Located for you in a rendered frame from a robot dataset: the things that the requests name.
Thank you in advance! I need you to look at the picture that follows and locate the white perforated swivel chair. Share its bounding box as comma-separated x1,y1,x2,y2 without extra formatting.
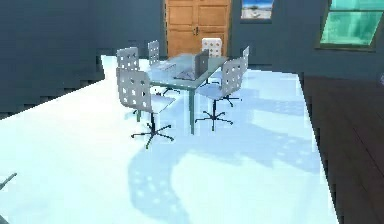
213,45,251,108
201,37,223,58
115,67,177,150
116,46,141,72
194,56,245,132
147,39,181,97

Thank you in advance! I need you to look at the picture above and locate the grey open laptop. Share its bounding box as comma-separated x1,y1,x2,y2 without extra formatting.
173,48,210,81

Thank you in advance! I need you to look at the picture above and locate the brown wooden double door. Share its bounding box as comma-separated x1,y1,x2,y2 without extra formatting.
164,0,232,58

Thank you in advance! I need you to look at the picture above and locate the framed landscape picture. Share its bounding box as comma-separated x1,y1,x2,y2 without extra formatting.
240,0,276,21

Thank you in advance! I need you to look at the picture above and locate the green-glass window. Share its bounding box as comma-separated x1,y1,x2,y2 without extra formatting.
315,0,384,52

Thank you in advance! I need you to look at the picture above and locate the glass green-framed table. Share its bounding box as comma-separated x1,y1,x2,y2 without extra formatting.
135,53,230,136

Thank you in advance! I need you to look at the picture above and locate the grey thin rod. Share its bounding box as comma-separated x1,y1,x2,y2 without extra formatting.
0,172,18,192

